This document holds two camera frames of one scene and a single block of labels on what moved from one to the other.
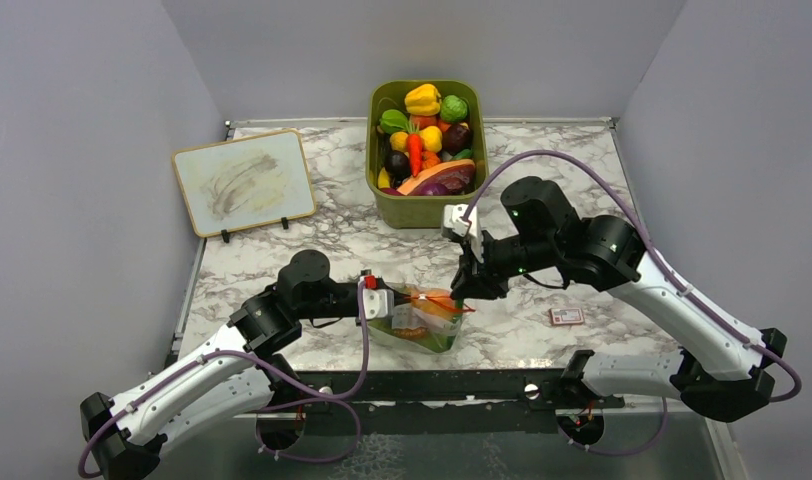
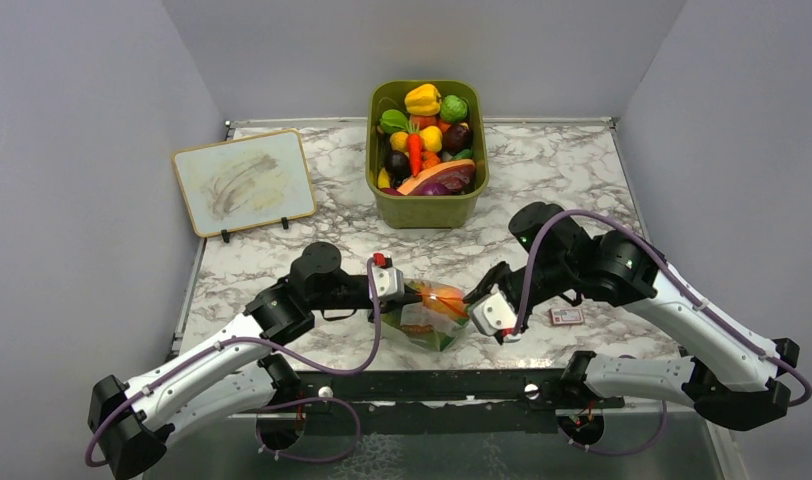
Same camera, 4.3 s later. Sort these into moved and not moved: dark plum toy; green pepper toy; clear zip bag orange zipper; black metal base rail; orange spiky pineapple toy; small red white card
Moved: orange spiky pineapple toy; clear zip bag orange zipper
Not moved: small red white card; dark plum toy; green pepper toy; black metal base rail
